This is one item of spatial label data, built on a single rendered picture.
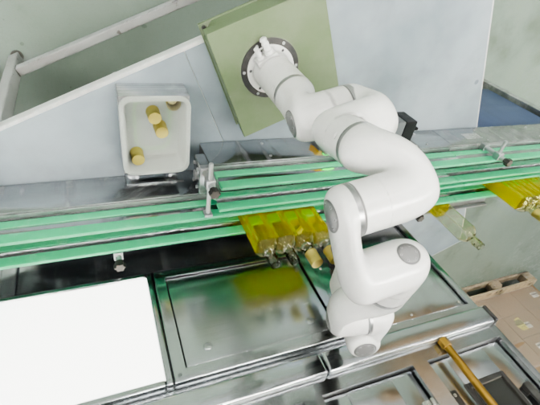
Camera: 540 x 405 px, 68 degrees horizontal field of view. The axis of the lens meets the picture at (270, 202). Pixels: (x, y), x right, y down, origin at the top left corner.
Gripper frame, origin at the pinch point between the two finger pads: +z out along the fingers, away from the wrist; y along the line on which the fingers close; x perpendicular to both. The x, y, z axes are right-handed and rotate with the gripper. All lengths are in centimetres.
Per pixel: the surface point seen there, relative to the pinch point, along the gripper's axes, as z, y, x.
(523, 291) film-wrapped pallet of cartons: 193, -229, -337
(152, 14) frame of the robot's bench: 83, 36, 59
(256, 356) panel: -22.3, -12.4, 22.1
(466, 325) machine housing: -12.8, -12.1, -39.8
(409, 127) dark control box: 41, 22, -30
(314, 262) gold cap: -2.9, 0.7, 6.8
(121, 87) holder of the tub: 23, 33, 59
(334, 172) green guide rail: 22.1, 13.9, -1.3
